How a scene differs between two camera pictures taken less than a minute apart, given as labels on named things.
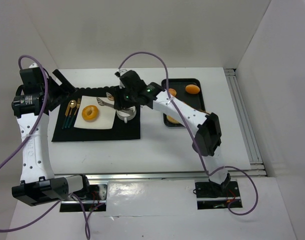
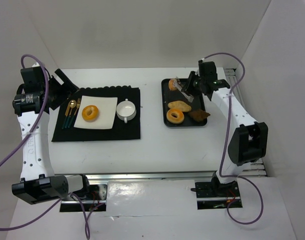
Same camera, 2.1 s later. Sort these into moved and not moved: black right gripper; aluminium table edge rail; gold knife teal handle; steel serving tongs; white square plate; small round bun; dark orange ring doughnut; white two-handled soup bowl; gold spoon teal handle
Moved: black right gripper; small round bun; steel serving tongs
Not moved: white two-handled soup bowl; gold spoon teal handle; aluminium table edge rail; gold knife teal handle; white square plate; dark orange ring doughnut
